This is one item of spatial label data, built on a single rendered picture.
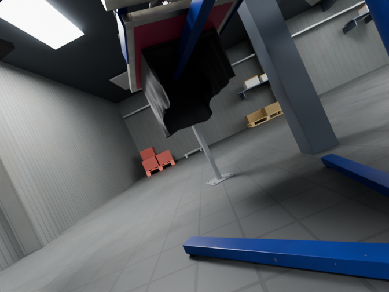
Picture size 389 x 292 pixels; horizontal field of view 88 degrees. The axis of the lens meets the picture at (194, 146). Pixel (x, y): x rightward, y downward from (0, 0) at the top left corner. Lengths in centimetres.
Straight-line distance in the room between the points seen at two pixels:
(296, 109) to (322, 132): 23
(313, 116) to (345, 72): 854
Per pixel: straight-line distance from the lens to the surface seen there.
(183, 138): 820
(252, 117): 767
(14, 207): 350
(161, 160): 647
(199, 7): 92
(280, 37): 161
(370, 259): 59
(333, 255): 61
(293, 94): 153
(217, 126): 819
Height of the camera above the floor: 42
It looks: 1 degrees down
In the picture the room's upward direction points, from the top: 25 degrees counter-clockwise
